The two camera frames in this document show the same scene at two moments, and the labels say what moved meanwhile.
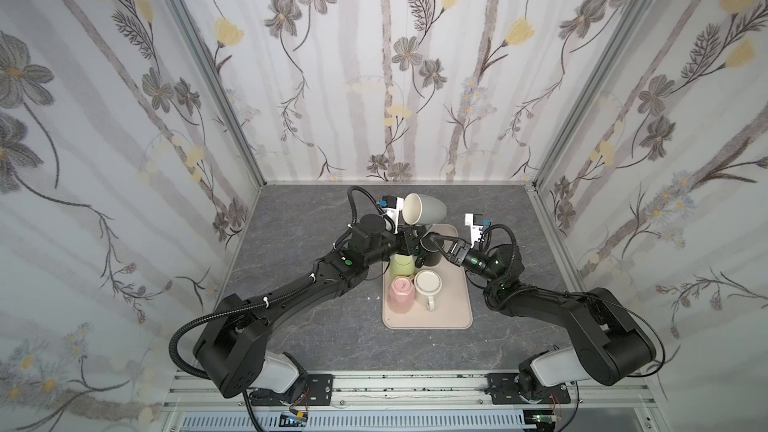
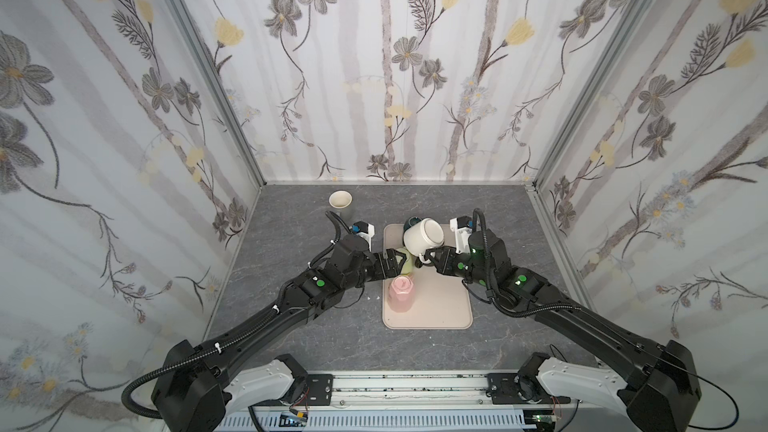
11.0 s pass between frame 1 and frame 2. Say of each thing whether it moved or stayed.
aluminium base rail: stayed
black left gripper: moved
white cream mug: moved
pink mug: stayed
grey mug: moved
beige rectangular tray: stayed
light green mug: stayed
